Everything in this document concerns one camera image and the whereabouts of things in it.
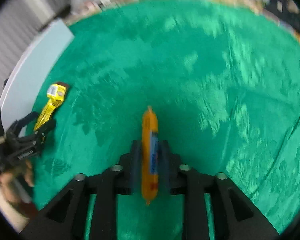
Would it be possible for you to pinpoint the person's left hand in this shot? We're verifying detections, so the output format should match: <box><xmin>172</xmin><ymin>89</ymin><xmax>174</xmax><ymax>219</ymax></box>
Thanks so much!
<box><xmin>0</xmin><ymin>160</ymin><xmax>34</xmax><ymax>206</ymax></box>

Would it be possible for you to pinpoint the green floral bedspread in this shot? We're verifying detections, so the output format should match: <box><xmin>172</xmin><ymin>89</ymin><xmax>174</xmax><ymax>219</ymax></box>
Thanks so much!
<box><xmin>33</xmin><ymin>0</ymin><xmax>300</xmax><ymax>232</ymax></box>

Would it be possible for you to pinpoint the dark jacket pile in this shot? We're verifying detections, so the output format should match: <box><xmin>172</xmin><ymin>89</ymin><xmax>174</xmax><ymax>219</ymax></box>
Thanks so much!
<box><xmin>265</xmin><ymin>0</ymin><xmax>300</xmax><ymax>33</ymax></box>

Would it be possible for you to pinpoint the gold brown snack packet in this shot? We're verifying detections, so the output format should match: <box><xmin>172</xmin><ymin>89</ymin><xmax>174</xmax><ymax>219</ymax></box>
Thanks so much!
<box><xmin>34</xmin><ymin>81</ymin><xmax>69</xmax><ymax>131</ymax></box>

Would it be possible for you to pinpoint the orange sausage snack stick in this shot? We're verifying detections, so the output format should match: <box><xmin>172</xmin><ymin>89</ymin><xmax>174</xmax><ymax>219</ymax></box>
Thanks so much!
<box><xmin>141</xmin><ymin>106</ymin><xmax>159</xmax><ymax>205</ymax></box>

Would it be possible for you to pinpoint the light blue board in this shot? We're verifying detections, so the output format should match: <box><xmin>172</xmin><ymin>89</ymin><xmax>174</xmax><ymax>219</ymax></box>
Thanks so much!
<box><xmin>0</xmin><ymin>20</ymin><xmax>74</xmax><ymax>130</ymax></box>

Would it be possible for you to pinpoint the grey curtain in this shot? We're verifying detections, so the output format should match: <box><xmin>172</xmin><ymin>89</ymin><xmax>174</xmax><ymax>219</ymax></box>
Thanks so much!
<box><xmin>0</xmin><ymin>0</ymin><xmax>70</xmax><ymax>94</ymax></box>

